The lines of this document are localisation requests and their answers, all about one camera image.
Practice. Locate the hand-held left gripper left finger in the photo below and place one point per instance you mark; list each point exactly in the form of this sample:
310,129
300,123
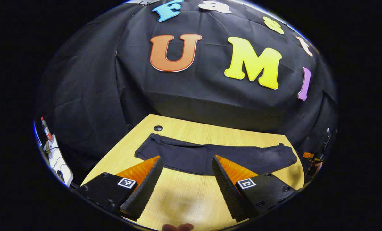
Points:
146,189

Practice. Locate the dark denim jeans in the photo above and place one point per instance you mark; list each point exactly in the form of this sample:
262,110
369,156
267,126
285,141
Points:
194,157

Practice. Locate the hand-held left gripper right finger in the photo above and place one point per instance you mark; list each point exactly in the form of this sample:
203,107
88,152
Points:
226,189

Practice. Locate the clear bottle with red label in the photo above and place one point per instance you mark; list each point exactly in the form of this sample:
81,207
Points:
46,131

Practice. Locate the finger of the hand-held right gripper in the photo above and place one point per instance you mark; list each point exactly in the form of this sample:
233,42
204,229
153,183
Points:
308,155

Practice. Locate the black backdrop cloth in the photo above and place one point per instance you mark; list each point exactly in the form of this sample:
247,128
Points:
210,96

